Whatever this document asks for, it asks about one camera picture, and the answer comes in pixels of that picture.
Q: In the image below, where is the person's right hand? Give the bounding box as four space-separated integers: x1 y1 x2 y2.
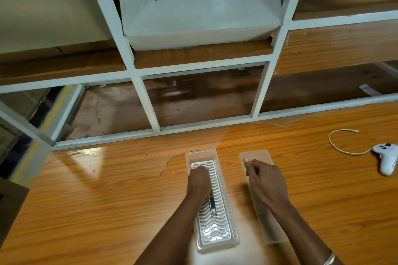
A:
243 157 291 212

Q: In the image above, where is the person's left hand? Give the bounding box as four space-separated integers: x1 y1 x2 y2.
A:
186 166 213 204

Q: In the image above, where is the metal utensil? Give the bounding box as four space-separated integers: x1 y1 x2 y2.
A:
209 190 217 219

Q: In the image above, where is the person's left forearm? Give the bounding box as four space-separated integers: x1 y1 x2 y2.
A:
133 193 209 265

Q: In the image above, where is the person's right forearm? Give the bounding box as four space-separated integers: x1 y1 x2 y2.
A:
270 200 344 265

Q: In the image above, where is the clear plastic rectangular container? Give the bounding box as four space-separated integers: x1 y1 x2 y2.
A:
185 149 240 254

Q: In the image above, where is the white ridged tray insert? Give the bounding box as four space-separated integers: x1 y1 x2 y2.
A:
191 160 233 242

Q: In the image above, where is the clear plastic container lid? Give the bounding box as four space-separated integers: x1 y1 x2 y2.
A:
239 149 290 245

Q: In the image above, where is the metal bangle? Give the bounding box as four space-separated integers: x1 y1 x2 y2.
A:
322 250 337 265

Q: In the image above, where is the white game controller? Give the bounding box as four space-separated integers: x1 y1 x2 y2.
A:
372 143 398 176

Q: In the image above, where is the white paper scrap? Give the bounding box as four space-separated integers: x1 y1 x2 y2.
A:
359 84 382 97

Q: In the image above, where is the white cardboard box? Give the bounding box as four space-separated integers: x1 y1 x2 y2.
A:
117 0 284 51

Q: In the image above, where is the yellow cable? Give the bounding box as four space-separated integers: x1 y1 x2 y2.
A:
328 129 374 155

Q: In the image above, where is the white metal shelf frame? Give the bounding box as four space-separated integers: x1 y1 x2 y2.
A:
0 0 398 150

